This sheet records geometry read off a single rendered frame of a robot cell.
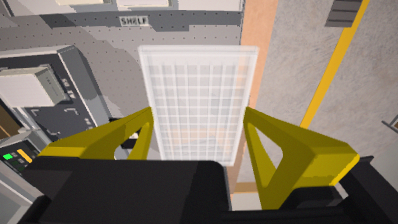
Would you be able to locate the black flat square pad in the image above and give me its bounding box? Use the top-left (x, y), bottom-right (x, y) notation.
top-left (109, 118), bottom-right (141, 149)

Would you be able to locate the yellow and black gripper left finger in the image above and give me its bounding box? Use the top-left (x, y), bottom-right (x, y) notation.
top-left (36, 107), bottom-right (154, 160)

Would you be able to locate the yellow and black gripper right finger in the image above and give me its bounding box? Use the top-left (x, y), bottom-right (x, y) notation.
top-left (243, 106), bottom-right (360, 210)

